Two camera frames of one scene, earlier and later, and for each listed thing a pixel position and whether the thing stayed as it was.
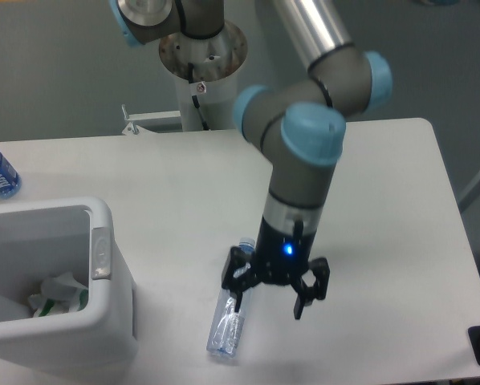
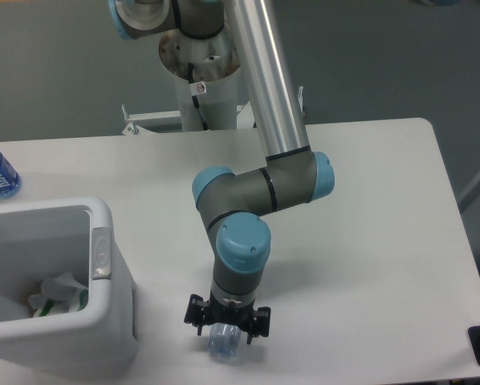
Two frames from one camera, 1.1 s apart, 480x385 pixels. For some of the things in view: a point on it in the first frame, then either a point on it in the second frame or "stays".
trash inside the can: [58, 296] stays
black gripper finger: [319, 267] -> [261, 323]
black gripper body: [281, 256] -> [241, 314]
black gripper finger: [238, 275] -> [197, 313]
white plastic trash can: [25, 241] stays
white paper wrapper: [63, 286] stays
